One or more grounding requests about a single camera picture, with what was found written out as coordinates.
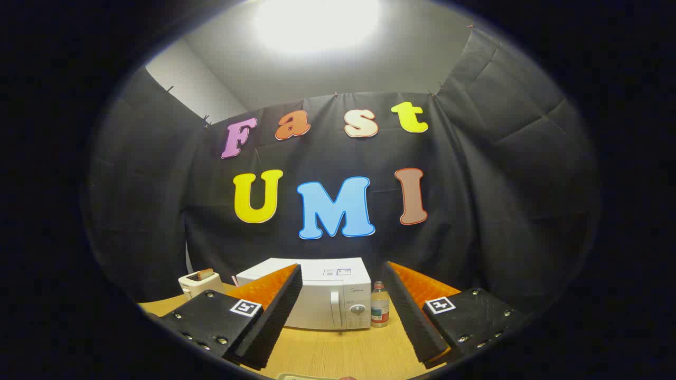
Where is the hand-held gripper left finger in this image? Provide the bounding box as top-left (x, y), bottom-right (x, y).
top-left (158, 263), bottom-right (304, 371)

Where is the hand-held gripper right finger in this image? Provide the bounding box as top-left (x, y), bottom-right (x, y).
top-left (381, 261), bottom-right (526, 370)

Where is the white toaster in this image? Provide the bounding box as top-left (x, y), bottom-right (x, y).
top-left (178, 268), bottom-right (226, 300)

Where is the white microwave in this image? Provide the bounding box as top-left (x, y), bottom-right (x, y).
top-left (236, 258), bottom-right (373, 331)

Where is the clear bottle with red label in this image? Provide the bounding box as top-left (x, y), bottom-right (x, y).
top-left (370, 281), bottom-right (391, 328)

